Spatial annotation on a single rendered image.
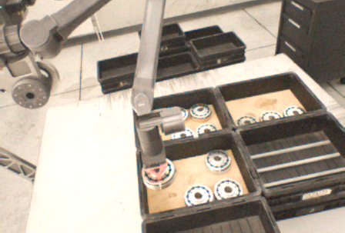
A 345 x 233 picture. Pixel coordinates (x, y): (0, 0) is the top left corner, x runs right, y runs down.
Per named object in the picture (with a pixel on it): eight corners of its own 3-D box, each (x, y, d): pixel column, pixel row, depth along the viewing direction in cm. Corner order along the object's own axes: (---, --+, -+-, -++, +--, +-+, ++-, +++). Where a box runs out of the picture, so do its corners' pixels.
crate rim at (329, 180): (262, 198, 91) (263, 194, 90) (233, 133, 114) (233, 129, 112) (378, 173, 92) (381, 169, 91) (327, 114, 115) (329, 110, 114)
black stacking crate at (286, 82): (233, 148, 120) (234, 130, 113) (215, 104, 143) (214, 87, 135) (321, 130, 122) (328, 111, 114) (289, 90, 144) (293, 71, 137)
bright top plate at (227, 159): (206, 171, 108) (206, 171, 107) (203, 151, 115) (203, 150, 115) (232, 169, 107) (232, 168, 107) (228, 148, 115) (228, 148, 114)
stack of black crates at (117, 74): (112, 123, 242) (97, 80, 213) (110, 101, 265) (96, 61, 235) (157, 111, 245) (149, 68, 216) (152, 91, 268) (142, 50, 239)
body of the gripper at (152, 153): (162, 138, 86) (159, 121, 81) (166, 164, 78) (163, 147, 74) (141, 142, 86) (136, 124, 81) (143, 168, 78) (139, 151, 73)
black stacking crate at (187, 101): (141, 166, 119) (135, 149, 112) (137, 120, 142) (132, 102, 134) (232, 148, 120) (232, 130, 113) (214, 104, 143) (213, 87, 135)
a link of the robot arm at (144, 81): (151, -20, 88) (150, -43, 78) (169, -18, 88) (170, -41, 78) (132, 114, 82) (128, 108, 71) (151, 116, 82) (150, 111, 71)
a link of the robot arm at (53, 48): (21, 34, 82) (12, 26, 76) (56, 27, 82) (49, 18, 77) (27, 64, 80) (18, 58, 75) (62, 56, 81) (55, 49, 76)
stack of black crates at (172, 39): (150, 85, 276) (142, 44, 246) (145, 70, 298) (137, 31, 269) (189, 76, 279) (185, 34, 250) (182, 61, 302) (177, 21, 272)
